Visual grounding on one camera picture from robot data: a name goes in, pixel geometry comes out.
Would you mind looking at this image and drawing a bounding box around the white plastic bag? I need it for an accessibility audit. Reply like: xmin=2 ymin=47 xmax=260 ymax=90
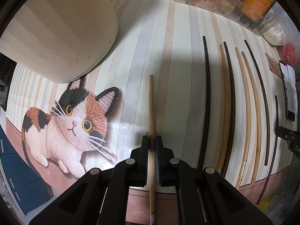
xmin=262 ymin=23 xmax=288 ymax=46

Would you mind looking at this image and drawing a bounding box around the white crumpled paper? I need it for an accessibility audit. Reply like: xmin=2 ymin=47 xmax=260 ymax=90
xmin=279 ymin=61 xmax=297 ymax=92

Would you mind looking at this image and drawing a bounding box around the large orange packet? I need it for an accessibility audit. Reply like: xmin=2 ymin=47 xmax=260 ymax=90
xmin=242 ymin=0 xmax=275 ymax=22

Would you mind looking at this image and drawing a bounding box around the cat print table mat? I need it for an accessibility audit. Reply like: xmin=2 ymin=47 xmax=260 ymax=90
xmin=6 ymin=0 xmax=292 ymax=225

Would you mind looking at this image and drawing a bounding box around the thin dark wooden chopstick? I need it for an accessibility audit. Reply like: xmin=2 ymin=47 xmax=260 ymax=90
xmin=256 ymin=95 xmax=280 ymax=205

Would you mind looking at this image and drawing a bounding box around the blue cabinet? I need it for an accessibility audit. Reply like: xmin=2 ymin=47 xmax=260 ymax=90
xmin=0 ymin=124 xmax=51 ymax=216

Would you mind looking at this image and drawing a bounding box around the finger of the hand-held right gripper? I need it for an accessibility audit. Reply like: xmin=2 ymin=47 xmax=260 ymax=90
xmin=275 ymin=126 xmax=300 ymax=143

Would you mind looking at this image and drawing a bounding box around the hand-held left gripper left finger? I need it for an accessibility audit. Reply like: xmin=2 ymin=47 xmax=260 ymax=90
xmin=29 ymin=135 xmax=150 ymax=225

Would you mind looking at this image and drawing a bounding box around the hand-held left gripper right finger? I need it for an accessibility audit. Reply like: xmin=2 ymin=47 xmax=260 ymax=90
xmin=155 ymin=135 xmax=273 ymax=225

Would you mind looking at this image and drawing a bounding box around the cream chopstick holder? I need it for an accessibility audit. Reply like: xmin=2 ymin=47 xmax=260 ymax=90
xmin=0 ymin=0 xmax=119 ymax=84

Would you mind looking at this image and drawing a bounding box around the clear plastic container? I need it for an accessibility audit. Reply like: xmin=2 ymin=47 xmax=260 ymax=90
xmin=173 ymin=0 xmax=282 ymax=37

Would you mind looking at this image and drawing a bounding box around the light wooden chopstick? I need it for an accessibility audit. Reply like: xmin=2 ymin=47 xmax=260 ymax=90
xmin=217 ymin=44 xmax=232 ymax=170
xmin=235 ymin=47 xmax=252 ymax=190
xmin=148 ymin=75 xmax=156 ymax=225
xmin=241 ymin=51 xmax=262 ymax=184

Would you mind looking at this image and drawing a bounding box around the brown card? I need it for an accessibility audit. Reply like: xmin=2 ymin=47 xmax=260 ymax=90
xmin=265 ymin=53 xmax=285 ymax=79

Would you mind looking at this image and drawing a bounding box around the red round item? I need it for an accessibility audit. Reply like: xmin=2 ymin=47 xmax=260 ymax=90
xmin=278 ymin=43 xmax=299 ymax=68

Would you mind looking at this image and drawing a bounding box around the black appliance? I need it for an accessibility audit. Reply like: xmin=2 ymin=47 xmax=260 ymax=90
xmin=0 ymin=53 xmax=17 ymax=112

